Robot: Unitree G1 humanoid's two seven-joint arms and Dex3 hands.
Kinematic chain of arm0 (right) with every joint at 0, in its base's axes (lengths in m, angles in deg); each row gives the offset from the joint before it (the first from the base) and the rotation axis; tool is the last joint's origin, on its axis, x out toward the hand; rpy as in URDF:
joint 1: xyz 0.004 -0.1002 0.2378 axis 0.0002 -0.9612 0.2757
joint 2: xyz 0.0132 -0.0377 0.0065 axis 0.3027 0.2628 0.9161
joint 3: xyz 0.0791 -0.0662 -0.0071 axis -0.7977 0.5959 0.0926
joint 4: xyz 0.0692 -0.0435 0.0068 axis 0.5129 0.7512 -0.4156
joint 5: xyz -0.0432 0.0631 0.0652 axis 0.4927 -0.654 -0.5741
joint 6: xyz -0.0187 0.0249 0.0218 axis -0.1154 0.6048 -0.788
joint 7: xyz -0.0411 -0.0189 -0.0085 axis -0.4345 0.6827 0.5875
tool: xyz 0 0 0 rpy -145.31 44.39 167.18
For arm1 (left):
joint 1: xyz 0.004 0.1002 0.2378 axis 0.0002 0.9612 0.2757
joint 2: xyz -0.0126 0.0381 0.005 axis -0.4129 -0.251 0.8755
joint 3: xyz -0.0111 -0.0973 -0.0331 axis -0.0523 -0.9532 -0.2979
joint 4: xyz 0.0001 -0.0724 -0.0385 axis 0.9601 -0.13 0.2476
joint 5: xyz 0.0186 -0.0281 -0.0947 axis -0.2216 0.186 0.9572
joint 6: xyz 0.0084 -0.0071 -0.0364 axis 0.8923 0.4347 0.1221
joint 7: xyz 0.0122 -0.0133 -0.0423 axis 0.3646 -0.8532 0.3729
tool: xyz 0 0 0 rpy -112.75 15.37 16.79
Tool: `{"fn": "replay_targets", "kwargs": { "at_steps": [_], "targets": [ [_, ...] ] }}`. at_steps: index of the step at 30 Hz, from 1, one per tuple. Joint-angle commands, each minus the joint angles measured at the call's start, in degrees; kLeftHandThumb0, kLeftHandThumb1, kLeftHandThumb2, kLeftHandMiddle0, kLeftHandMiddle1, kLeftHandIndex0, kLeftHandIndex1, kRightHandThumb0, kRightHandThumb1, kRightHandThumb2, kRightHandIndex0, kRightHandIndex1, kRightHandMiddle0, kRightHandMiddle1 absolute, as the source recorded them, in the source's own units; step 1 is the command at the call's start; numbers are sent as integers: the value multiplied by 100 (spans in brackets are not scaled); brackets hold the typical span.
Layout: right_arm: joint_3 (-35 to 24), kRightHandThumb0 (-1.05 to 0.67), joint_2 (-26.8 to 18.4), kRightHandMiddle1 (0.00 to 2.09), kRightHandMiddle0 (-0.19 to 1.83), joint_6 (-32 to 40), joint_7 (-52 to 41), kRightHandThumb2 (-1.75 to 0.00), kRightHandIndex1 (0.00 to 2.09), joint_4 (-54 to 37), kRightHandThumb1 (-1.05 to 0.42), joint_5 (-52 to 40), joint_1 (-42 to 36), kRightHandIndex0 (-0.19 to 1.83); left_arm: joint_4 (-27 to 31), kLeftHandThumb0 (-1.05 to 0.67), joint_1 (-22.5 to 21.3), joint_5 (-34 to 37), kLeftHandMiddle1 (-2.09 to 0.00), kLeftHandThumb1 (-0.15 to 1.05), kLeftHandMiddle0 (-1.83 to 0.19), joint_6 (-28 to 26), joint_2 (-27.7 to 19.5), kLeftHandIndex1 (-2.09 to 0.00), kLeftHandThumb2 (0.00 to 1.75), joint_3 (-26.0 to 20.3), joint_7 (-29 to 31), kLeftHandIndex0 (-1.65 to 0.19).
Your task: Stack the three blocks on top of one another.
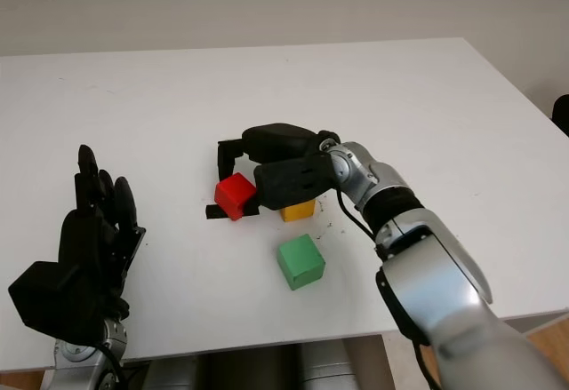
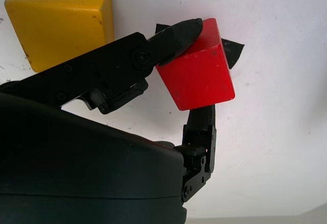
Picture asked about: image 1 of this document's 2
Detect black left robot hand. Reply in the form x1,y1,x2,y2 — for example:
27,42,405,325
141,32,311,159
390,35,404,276
57,144,147,320

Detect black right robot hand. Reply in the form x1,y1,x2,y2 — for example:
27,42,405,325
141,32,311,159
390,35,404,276
216,122,339,182

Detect red wooden cube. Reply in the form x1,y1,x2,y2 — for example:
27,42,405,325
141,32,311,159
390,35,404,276
213,172,259,222

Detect yellow wooden cube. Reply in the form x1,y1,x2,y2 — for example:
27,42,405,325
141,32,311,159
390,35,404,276
278,198,317,223

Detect green wooden cube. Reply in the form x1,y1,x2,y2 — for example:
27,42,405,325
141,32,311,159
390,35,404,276
276,233,326,291

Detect black tape strip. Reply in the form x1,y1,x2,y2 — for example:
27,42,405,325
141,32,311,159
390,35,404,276
204,197,263,221

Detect silver right robot thigh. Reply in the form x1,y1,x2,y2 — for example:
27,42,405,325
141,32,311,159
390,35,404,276
297,340,357,390

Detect white table leg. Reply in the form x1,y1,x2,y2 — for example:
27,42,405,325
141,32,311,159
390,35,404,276
357,334,397,390

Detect black chair part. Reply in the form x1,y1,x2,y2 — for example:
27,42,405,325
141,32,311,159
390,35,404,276
552,94,569,136

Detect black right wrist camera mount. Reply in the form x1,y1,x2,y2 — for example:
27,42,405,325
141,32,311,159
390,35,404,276
252,150,334,211

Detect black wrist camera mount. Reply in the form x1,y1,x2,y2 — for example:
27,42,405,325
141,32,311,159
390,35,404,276
7,261,97,346
252,150,334,211

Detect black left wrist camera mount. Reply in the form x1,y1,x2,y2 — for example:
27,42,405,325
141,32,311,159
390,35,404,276
7,261,97,346

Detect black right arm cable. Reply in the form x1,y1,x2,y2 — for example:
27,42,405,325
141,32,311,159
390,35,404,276
336,188,445,390

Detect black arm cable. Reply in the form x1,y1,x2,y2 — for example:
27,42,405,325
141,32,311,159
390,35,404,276
97,343,128,390
336,188,445,390

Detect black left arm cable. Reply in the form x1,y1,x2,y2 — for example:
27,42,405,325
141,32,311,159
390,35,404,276
97,343,128,390

